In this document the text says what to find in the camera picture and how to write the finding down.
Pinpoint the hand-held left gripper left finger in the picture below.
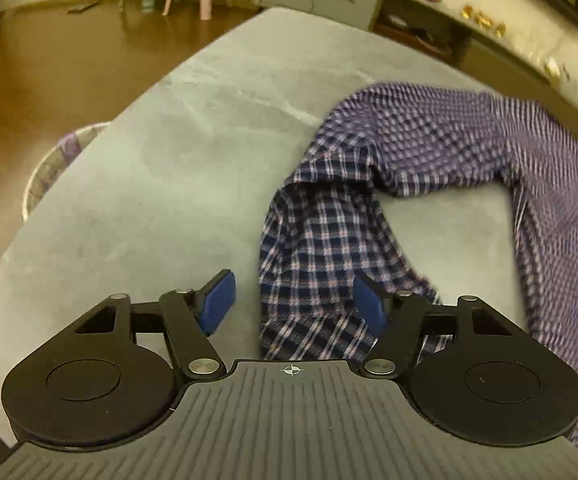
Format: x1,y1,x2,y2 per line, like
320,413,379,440
72,269,237,380

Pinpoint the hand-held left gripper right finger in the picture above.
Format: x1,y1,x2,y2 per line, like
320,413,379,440
353,272,517,378

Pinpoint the navy plaid shirt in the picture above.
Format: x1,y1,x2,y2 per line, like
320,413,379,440
258,81,578,466

